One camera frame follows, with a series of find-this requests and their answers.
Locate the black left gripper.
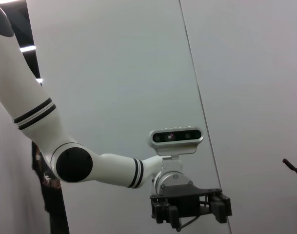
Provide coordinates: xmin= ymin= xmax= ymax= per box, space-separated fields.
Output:
xmin=149 ymin=184 xmax=234 ymax=230

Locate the person in black printed clothing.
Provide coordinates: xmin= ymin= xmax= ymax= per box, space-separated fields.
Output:
xmin=32 ymin=141 xmax=70 ymax=234

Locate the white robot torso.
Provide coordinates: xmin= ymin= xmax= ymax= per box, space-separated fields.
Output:
xmin=0 ymin=47 xmax=48 ymax=234

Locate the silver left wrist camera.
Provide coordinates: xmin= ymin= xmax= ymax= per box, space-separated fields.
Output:
xmin=149 ymin=126 xmax=204 ymax=175

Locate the black curved cable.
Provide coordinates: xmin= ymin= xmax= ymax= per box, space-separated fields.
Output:
xmin=281 ymin=157 xmax=297 ymax=176

